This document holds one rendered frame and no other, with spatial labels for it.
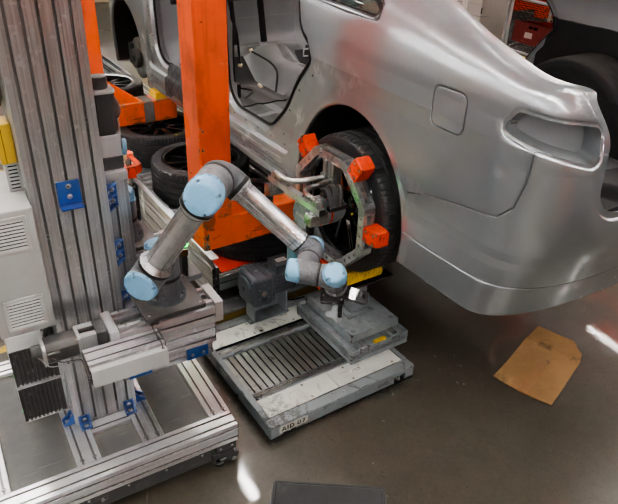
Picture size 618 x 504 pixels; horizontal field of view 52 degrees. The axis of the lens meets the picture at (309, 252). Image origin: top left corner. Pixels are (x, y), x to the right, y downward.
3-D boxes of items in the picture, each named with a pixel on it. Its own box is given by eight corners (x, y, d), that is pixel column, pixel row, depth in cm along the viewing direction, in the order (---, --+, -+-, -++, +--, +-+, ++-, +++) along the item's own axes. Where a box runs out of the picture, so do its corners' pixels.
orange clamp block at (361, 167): (367, 179, 272) (376, 168, 264) (353, 183, 268) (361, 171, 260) (360, 166, 274) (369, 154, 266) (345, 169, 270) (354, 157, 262)
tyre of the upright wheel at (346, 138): (435, 148, 267) (343, 110, 315) (392, 159, 255) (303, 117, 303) (420, 282, 298) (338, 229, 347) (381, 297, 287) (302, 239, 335)
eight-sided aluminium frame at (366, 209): (368, 282, 289) (380, 172, 261) (357, 286, 286) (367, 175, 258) (304, 232, 327) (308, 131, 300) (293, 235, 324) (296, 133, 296)
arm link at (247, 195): (203, 165, 209) (311, 261, 219) (191, 178, 199) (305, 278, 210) (223, 142, 203) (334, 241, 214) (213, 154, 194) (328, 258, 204)
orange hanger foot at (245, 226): (317, 221, 351) (320, 163, 333) (233, 244, 325) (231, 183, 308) (301, 209, 362) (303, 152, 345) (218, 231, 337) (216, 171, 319)
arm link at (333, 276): (322, 257, 195) (349, 262, 194) (323, 268, 206) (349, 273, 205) (317, 281, 193) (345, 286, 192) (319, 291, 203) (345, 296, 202)
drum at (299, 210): (346, 225, 293) (348, 197, 286) (307, 236, 283) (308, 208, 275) (328, 213, 303) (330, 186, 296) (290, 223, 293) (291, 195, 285)
